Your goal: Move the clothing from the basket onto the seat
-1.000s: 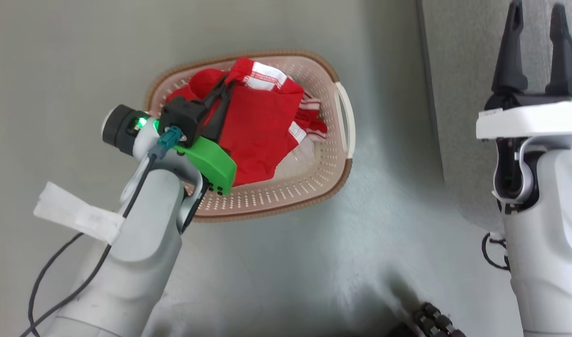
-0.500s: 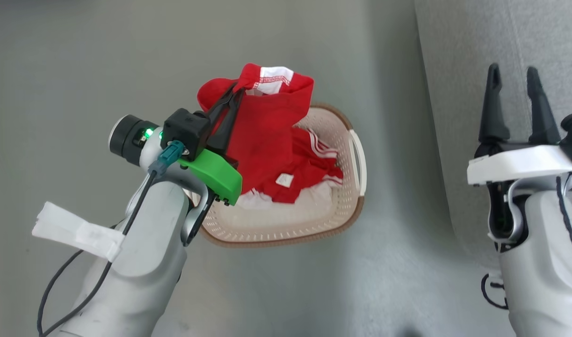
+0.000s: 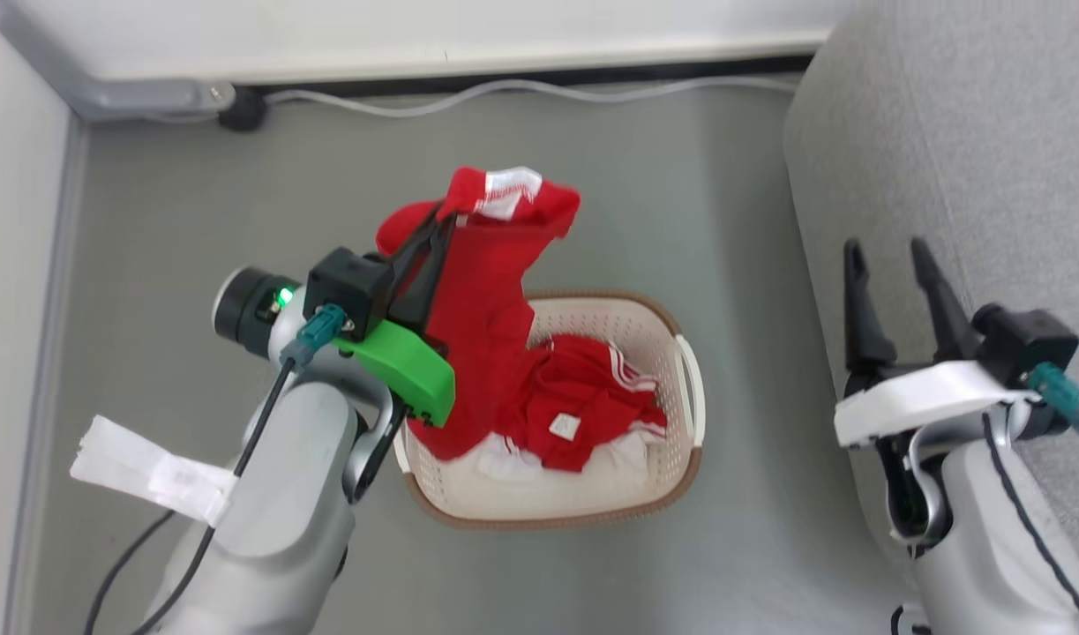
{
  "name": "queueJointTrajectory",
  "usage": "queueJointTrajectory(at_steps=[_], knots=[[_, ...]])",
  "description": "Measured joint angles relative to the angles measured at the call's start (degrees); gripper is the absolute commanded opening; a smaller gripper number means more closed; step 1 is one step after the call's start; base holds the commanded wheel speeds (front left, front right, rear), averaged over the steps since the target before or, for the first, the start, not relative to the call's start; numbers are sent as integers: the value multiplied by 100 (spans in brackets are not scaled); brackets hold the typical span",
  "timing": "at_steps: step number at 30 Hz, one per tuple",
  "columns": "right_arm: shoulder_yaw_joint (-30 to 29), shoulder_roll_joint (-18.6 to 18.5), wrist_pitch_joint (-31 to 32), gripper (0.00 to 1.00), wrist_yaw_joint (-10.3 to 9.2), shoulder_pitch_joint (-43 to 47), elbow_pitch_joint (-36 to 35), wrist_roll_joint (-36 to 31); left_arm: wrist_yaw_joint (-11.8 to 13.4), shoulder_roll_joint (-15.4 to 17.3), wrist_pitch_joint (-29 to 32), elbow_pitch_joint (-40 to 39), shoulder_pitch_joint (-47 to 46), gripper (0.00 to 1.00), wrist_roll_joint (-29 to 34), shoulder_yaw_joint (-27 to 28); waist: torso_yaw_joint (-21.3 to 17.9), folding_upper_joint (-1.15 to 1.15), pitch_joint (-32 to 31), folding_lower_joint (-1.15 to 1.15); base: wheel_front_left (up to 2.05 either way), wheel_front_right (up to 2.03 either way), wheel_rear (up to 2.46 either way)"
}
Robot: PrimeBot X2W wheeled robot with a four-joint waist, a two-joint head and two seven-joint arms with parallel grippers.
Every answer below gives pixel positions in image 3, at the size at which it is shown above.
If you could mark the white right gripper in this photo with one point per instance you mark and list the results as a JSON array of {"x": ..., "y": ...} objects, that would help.
[{"x": 918, "y": 392}]

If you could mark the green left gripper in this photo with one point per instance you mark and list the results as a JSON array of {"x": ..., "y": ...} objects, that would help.
[{"x": 411, "y": 375}]

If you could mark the red shirt with white collar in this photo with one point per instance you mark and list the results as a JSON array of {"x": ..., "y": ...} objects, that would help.
[{"x": 482, "y": 291}]

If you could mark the red garment with white stripes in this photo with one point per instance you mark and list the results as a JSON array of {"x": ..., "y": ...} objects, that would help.
[{"x": 583, "y": 388}]

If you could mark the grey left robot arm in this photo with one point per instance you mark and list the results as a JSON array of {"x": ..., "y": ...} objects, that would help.
[{"x": 283, "y": 494}]

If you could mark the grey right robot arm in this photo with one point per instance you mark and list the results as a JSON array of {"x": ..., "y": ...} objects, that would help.
[{"x": 989, "y": 538}]

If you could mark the cream perforated laundry basket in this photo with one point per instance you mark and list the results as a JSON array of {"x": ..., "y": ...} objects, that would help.
[{"x": 548, "y": 507}]

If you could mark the grey fabric sofa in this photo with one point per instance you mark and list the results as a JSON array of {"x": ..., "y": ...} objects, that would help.
[{"x": 962, "y": 132}]

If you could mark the black baseboard strip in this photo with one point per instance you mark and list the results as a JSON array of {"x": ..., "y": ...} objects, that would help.
[{"x": 548, "y": 78}]

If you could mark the black floor plug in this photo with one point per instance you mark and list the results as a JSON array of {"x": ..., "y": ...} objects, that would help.
[{"x": 242, "y": 110}]

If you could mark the white tape strip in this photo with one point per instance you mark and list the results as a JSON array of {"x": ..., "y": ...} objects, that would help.
[{"x": 142, "y": 467}]

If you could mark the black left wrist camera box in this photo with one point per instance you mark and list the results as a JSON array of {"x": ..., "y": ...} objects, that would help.
[{"x": 349, "y": 287}]

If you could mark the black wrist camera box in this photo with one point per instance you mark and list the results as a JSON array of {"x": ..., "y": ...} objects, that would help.
[
  {"x": 349, "y": 287},
  {"x": 1024, "y": 344}
]

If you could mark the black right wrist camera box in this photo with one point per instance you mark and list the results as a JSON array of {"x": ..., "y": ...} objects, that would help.
[{"x": 1024, "y": 344}]

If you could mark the teal left camera connector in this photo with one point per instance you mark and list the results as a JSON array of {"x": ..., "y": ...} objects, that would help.
[{"x": 314, "y": 335}]

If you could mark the teal camera connector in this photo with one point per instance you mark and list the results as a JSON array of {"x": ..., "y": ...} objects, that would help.
[
  {"x": 1064, "y": 397},
  {"x": 314, "y": 335}
]

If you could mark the teal right camera connector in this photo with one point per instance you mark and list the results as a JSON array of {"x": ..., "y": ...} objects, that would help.
[{"x": 1064, "y": 397}]

